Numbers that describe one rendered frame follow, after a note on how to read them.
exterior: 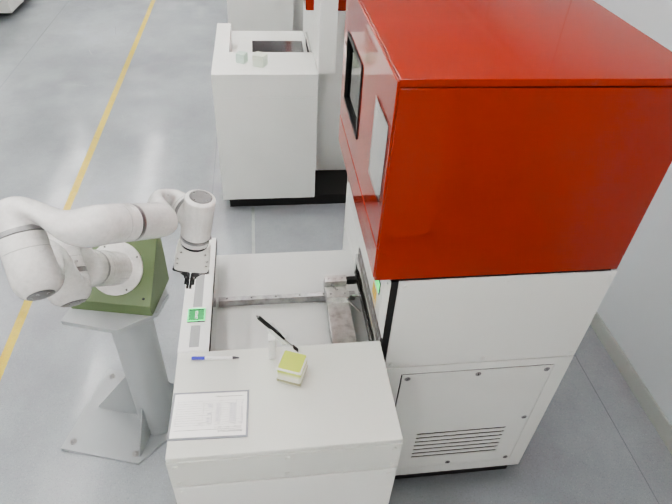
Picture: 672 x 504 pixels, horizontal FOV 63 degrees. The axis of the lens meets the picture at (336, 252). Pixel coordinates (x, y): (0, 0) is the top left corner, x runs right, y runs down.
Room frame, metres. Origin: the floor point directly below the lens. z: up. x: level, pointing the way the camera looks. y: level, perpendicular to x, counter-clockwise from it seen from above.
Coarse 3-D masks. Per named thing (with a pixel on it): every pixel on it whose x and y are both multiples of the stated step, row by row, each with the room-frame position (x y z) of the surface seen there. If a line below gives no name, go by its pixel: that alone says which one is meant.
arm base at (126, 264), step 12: (108, 252) 1.34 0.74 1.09; (120, 252) 1.42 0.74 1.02; (132, 252) 1.44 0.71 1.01; (120, 264) 1.34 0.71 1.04; (132, 264) 1.41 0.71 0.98; (120, 276) 1.32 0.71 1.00; (132, 276) 1.38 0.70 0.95; (108, 288) 1.35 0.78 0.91; (120, 288) 1.35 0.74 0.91; (132, 288) 1.35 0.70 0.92
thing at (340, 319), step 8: (328, 288) 1.45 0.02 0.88; (344, 288) 1.46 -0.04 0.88; (328, 304) 1.37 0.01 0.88; (336, 304) 1.37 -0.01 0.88; (344, 304) 1.38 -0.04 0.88; (328, 312) 1.33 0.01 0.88; (336, 312) 1.34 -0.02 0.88; (344, 312) 1.34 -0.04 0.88; (336, 320) 1.30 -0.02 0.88; (344, 320) 1.30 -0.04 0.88; (352, 320) 1.30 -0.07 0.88; (336, 328) 1.26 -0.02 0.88; (344, 328) 1.26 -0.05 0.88; (352, 328) 1.27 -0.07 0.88; (336, 336) 1.23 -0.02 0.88; (344, 336) 1.23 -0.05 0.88; (352, 336) 1.23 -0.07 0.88
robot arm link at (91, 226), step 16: (0, 208) 0.91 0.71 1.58; (16, 208) 0.91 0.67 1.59; (32, 208) 0.91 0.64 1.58; (48, 208) 0.93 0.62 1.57; (80, 208) 0.93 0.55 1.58; (96, 208) 0.93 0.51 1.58; (112, 208) 0.96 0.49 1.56; (128, 208) 0.99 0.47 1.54; (0, 224) 0.89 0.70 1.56; (16, 224) 0.89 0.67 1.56; (32, 224) 0.91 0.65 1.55; (48, 224) 0.89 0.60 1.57; (64, 224) 0.89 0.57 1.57; (80, 224) 0.89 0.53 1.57; (96, 224) 0.90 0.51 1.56; (112, 224) 0.92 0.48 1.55; (128, 224) 0.96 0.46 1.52; (64, 240) 0.87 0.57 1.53; (80, 240) 0.88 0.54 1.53; (96, 240) 0.89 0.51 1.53; (112, 240) 0.92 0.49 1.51; (128, 240) 0.96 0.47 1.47
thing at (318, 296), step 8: (240, 296) 1.41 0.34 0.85; (248, 296) 1.42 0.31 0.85; (256, 296) 1.42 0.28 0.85; (264, 296) 1.42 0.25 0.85; (272, 296) 1.42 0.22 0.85; (280, 296) 1.43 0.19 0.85; (288, 296) 1.43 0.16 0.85; (296, 296) 1.43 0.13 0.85; (304, 296) 1.43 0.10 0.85; (312, 296) 1.44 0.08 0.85; (320, 296) 1.44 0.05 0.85; (224, 304) 1.39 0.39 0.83; (232, 304) 1.39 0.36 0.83; (240, 304) 1.39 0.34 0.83; (248, 304) 1.40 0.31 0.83; (256, 304) 1.40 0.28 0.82
